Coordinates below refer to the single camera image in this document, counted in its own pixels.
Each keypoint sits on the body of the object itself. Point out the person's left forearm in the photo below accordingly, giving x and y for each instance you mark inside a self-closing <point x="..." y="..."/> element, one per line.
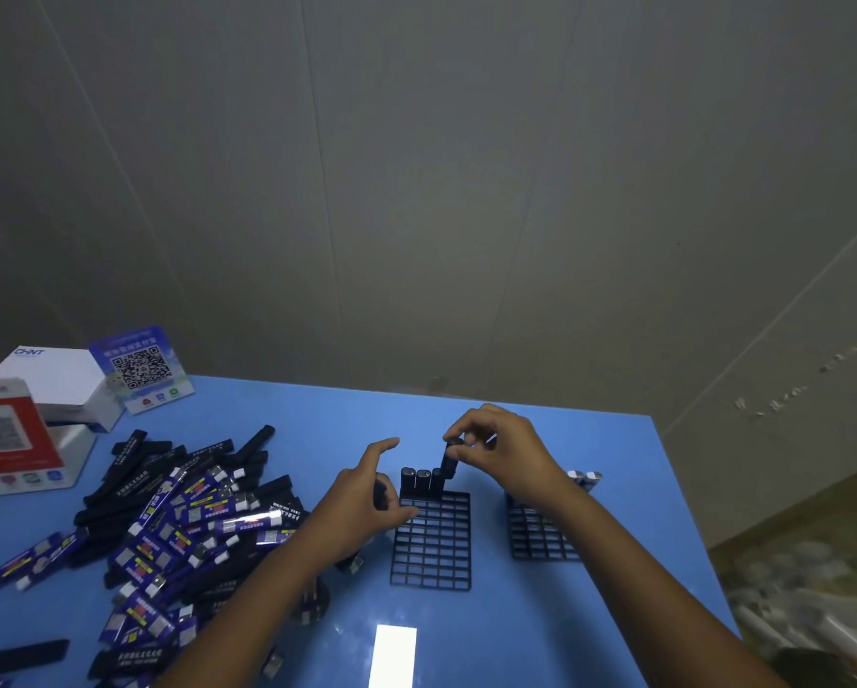
<point x="249" y="623"/>

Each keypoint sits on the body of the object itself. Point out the person's left hand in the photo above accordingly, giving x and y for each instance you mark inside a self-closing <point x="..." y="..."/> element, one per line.
<point x="342" y="523"/>

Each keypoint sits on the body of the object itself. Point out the person's right forearm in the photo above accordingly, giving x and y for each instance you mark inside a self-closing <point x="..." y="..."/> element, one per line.
<point x="650" y="609"/>

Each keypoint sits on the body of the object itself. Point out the red code sign stand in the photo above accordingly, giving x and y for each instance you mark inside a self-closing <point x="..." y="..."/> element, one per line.
<point x="5" y="437"/>

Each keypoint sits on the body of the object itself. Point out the crumpled clear plastic bags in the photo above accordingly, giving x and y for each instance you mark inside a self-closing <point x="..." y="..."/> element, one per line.
<point x="808" y="623"/>

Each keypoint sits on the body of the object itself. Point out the white cardboard box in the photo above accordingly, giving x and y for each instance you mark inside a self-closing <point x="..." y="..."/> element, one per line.
<point x="48" y="376"/>

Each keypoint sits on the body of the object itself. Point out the blue code sign stand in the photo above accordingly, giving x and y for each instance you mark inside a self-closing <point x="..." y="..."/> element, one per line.
<point x="141" y="368"/>

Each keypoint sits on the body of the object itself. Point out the black grid tray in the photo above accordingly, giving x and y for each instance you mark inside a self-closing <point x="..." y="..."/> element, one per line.
<point x="432" y="551"/>
<point x="536" y="540"/>

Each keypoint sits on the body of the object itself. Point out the pile of mixed lighters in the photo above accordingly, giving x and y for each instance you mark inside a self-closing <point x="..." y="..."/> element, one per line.
<point x="149" y="537"/>

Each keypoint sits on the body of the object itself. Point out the person's right hand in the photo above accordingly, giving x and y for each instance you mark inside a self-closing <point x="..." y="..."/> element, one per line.
<point x="514" y="458"/>

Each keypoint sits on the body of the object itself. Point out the row of blue lighters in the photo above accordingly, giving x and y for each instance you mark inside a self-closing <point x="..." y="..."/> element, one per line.
<point x="586" y="480"/>

